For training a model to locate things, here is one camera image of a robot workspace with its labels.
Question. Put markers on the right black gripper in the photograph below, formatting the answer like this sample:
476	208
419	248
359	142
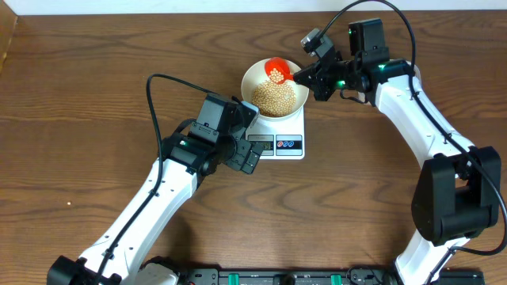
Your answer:
316	82

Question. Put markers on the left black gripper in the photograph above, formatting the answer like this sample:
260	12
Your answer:
242	147

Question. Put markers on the red plastic measuring scoop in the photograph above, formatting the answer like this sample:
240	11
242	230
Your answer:
278	70

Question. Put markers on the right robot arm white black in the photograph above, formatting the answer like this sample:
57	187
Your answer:
457	195

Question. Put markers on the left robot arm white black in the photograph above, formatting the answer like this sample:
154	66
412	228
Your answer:
117	256

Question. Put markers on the soybeans in bowl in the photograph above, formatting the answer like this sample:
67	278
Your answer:
274	100

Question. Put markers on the white digital kitchen scale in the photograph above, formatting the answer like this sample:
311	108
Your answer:
282	138

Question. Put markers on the cardboard box edge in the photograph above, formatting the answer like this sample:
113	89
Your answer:
8	23

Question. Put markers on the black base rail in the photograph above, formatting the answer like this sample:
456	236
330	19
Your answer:
317	277

